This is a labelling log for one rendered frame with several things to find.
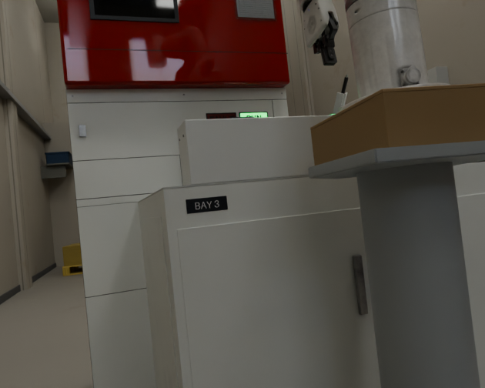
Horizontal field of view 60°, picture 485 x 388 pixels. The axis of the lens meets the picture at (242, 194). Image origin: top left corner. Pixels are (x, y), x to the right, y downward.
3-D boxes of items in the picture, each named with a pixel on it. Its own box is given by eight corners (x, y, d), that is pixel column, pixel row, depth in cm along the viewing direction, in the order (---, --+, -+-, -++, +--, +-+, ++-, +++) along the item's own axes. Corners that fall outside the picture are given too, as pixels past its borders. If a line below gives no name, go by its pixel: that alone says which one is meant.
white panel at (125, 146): (77, 207, 142) (65, 91, 143) (293, 187, 168) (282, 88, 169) (76, 207, 139) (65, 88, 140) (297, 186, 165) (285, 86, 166)
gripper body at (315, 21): (295, 14, 114) (303, 50, 112) (311, -13, 105) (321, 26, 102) (319, 15, 116) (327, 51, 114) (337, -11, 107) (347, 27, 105)
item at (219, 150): (182, 188, 97) (175, 128, 98) (379, 171, 115) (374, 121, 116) (190, 185, 88) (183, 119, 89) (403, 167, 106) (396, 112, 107)
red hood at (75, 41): (77, 132, 207) (65, 12, 209) (233, 125, 233) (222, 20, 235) (64, 84, 135) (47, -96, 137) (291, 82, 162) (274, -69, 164)
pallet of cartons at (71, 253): (62, 276, 641) (59, 247, 642) (71, 269, 723) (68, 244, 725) (145, 265, 672) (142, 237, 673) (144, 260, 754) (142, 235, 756)
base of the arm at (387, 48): (479, 83, 66) (460, -30, 67) (363, 96, 65) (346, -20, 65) (419, 112, 85) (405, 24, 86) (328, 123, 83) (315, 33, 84)
